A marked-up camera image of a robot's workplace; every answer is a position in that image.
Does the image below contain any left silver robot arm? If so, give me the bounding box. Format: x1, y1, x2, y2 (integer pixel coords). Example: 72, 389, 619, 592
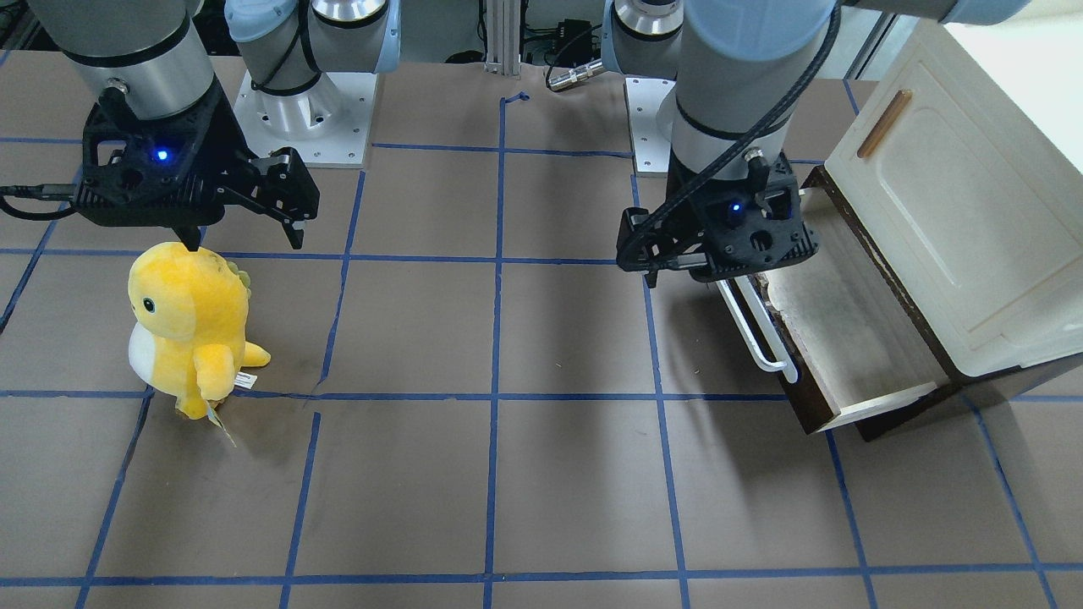
602, 1, 847, 288

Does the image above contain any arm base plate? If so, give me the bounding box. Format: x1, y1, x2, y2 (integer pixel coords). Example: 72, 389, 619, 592
234, 73, 380, 169
625, 76, 676, 177

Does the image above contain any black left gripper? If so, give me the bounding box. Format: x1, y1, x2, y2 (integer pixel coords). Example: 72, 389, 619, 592
615, 155, 820, 288

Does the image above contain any aluminium frame post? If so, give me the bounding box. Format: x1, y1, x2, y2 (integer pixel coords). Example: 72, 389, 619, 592
483, 0, 523, 80

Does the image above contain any dark wooden drawer cabinet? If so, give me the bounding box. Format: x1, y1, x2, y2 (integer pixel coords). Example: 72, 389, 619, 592
767, 167, 1080, 441

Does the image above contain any wooden drawer with white handle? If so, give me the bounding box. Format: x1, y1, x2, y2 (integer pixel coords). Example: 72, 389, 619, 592
717, 187, 948, 433

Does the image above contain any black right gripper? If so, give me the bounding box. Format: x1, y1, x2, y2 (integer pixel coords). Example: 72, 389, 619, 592
71, 80, 319, 252

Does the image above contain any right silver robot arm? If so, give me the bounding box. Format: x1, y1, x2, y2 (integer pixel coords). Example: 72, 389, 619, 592
3, 1, 401, 250

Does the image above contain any cream plastic storage box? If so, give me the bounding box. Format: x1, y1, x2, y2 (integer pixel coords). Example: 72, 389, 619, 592
825, 3, 1082, 376

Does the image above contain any yellow plush toy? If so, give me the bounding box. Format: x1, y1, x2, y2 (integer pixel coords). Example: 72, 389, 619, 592
127, 242, 271, 425

